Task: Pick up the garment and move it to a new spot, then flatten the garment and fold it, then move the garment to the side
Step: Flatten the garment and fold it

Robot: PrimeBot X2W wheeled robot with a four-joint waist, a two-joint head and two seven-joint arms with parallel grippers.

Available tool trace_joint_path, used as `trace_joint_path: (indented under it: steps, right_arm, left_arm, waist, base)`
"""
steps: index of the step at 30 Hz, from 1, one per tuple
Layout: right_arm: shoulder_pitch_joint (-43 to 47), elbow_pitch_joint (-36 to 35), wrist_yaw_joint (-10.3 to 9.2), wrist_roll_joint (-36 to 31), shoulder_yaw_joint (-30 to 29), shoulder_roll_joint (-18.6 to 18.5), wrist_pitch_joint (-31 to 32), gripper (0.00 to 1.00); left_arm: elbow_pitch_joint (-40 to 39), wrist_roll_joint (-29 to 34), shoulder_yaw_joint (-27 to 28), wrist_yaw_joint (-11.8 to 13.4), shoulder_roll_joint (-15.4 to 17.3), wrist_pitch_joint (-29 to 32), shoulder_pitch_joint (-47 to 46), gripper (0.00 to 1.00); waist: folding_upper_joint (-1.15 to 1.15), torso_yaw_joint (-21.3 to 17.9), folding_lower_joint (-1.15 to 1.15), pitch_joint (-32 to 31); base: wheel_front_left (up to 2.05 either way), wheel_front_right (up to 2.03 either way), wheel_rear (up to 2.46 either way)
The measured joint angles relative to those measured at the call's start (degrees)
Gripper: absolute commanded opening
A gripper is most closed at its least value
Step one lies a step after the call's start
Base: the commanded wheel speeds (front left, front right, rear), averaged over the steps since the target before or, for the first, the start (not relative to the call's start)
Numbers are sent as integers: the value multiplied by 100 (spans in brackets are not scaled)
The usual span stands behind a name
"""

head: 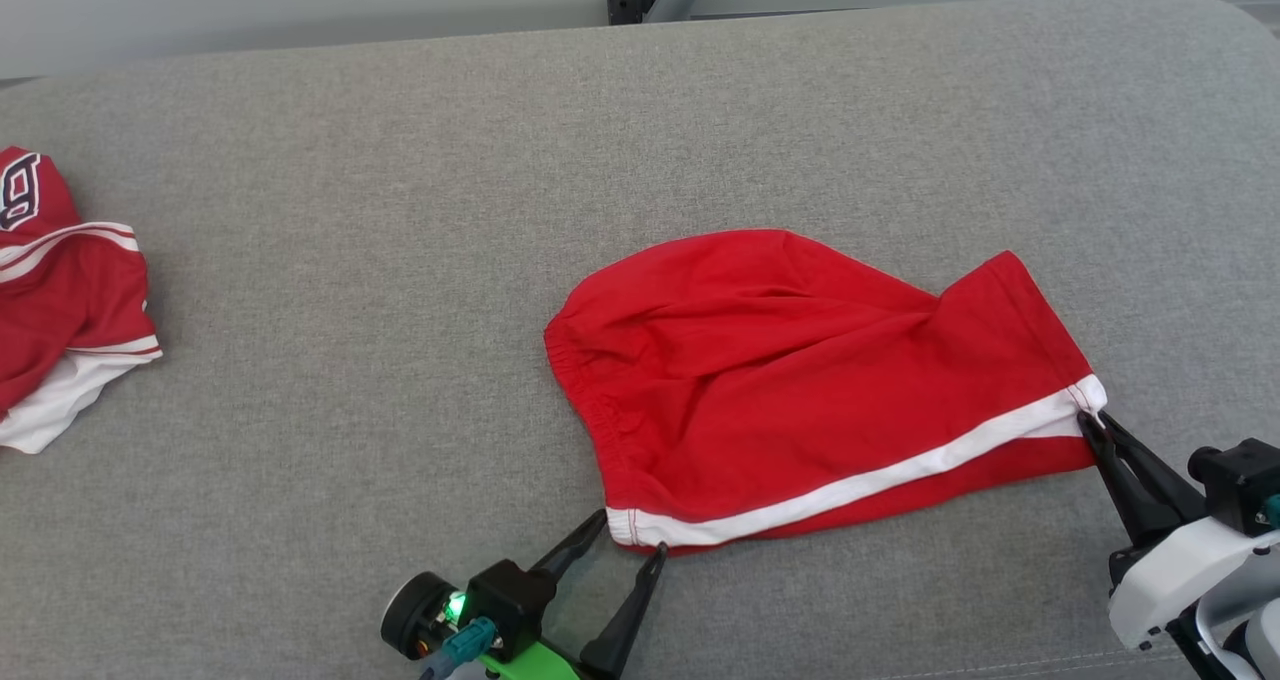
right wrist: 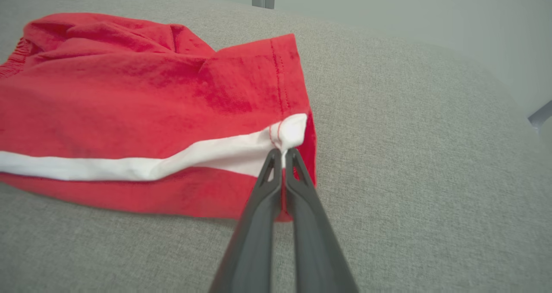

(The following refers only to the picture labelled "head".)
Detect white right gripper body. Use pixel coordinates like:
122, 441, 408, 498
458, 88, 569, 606
1106, 516, 1280, 653

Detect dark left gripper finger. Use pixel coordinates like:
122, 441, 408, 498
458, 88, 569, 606
530, 508, 609, 587
580, 545, 668, 679

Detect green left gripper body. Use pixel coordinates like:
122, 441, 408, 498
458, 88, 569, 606
478, 640, 591, 680

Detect red shorts with white stripe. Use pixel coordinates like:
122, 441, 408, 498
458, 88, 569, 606
543, 228, 1109, 558

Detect teal plug left camera cable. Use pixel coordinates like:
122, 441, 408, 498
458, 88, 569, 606
420, 628, 498, 680

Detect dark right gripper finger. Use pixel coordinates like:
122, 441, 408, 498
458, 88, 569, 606
1098, 410, 1208, 533
1078, 413, 1168, 548

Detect red Bulls 23 jersey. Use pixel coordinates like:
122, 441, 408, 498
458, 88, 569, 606
0, 145, 164, 456

